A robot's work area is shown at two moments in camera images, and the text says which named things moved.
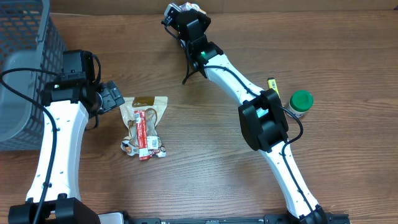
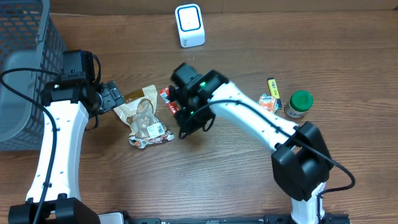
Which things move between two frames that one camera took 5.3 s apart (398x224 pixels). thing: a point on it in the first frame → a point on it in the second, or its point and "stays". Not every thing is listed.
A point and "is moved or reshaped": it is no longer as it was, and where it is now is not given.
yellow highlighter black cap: x=272 y=84 stays
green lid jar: x=300 y=102 stays
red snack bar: x=140 y=121 → x=165 y=93
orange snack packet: x=188 y=5 is moved or reshaped
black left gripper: x=112 y=94 stays
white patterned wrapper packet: x=154 y=145 → x=157 y=134
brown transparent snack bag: x=155 y=107 is moved or reshaped
